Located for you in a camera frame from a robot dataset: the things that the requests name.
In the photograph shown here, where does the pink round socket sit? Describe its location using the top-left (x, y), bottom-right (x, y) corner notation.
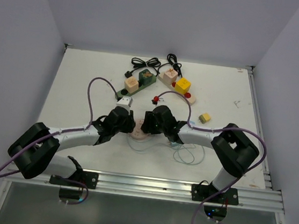
top-left (129, 118), bottom-right (149, 141)

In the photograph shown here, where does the green power strip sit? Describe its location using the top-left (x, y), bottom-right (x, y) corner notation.
top-left (116, 75), bottom-right (157, 100)

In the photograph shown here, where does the beige wooden power strip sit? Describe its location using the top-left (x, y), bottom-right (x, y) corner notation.
top-left (158, 70), bottom-right (196, 105)

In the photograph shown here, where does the yellow cube adapter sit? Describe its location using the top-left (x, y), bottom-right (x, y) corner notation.
top-left (174, 77), bottom-right (191, 95)

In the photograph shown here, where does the olive yellow charger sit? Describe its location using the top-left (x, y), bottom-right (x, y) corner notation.
top-left (199, 113), bottom-right (211, 124)

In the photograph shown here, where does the light pink cube adapter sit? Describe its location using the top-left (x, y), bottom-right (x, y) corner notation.
top-left (163, 68), bottom-right (178, 85)

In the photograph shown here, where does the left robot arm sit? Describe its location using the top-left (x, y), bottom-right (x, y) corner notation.
top-left (8, 106), bottom-right (136, 186)

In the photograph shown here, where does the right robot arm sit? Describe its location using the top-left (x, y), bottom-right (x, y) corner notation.
top-left (141, 105), bottom-right (259, 202)

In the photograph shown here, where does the dark green cube adapter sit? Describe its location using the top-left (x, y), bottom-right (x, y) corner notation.
top-left (138, 69), bottom-right (154, 86)

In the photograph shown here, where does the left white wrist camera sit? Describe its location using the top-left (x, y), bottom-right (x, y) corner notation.
top-left (116, 96), bottom-right (133, 110)

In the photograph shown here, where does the teal thin cable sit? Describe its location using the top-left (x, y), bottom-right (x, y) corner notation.
top-left (169, 141), bottom-right (206, 167)

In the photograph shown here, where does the black cord of green strip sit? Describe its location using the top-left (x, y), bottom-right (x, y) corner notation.
top-left (123, 54), bottom-right (162, 82)

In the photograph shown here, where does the black cord of beige strip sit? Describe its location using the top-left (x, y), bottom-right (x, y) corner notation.
top-left (156, 52), bottom-right (186, 78)

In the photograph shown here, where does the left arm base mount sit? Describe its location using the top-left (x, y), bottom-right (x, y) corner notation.
top-left (49, 155), bottom-right (101, 190)

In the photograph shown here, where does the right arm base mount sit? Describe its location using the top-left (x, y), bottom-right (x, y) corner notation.
top-left (191, 180), bottom-right (239, 206)

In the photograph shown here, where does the aluminium rail frame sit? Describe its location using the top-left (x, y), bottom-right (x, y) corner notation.
top-left (3, 159), bottom-right (287, 214)

